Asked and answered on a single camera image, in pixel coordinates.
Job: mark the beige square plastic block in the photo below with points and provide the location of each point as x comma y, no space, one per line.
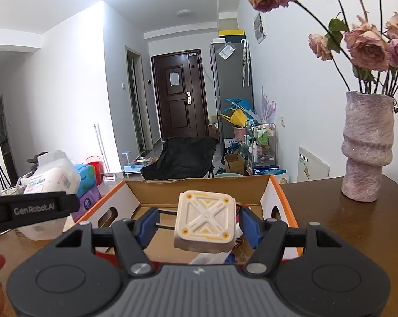
204,219

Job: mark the metal rack with bottles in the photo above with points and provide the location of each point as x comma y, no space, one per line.
260,145

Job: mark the round ceiling lamp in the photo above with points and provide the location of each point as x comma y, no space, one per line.
185,13

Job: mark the dark brown door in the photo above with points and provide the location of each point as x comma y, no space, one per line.
181,112

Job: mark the small brown cardboard box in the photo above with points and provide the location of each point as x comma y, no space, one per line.
234,164

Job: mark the blue white carton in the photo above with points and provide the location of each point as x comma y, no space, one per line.
268,170

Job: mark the white wall socket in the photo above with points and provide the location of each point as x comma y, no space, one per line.
283,121

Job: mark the pink bucket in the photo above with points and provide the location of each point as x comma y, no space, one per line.
240,132

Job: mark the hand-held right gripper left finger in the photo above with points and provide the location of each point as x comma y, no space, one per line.
148,226

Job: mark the small blue stand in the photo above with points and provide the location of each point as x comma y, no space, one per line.
131,168

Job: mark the clear plastic bag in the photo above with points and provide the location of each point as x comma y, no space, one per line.
226,50

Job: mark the white mop stick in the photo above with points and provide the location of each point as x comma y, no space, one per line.
101,152

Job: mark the white board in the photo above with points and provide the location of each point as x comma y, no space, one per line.
313,165

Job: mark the blue tissue pack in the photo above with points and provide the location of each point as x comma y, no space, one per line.
50,178
95,165

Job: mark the purple decorative plant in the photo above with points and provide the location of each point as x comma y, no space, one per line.
268,105

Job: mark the pink stone vase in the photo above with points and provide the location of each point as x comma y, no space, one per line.
367,152

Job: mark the bunch of dried pink roses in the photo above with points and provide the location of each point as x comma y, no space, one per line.
367,46

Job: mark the yellow box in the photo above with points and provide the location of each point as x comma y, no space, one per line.
232,34

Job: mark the green basin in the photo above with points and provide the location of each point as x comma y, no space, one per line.
228,175

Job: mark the blue yellow toy pile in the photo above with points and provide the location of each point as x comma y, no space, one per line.
240,112

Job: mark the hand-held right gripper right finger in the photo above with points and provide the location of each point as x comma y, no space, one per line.
251,228

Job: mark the grey inner doorway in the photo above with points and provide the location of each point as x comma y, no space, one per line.
136,105

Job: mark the grey refrigerator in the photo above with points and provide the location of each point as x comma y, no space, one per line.
232,82

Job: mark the red orange cardboard box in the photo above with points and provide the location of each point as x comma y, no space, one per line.
152,191

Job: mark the white folded umbrella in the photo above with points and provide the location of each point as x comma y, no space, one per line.
246,62

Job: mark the black cloth chair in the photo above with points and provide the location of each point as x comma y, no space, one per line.
179,158

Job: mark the white purple tissue pack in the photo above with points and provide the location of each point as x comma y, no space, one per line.
88,204

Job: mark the paper note on door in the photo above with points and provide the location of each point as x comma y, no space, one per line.
174,78

